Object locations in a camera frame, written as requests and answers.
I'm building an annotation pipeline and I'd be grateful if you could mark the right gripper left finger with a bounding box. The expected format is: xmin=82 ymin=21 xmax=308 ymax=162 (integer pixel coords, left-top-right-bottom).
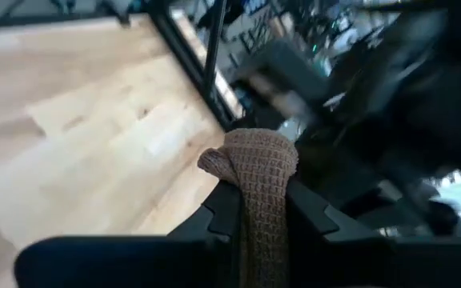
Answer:
xmin=14 ymin=182 xmax=243 ymax=288

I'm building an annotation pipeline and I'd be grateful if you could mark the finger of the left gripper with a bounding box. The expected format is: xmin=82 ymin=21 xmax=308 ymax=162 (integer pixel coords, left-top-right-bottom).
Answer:
xmin=234 ymin=38 xmax=331 ymax=105

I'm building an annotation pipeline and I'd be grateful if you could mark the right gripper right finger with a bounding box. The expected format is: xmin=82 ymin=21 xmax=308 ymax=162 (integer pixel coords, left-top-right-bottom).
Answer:
xmin=286 ymin=179 xmax=461 ymax=288

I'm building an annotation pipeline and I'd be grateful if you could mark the brown elastic bandage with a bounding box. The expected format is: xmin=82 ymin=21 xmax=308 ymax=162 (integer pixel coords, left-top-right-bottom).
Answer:
xmin=197 ymin=127 xmax=299 ymax=288

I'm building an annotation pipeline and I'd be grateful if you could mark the black aluminium table frame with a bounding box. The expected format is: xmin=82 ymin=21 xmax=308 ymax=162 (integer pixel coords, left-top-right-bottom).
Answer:
xmin=0 ymin=0 xmax=251 ymax=133

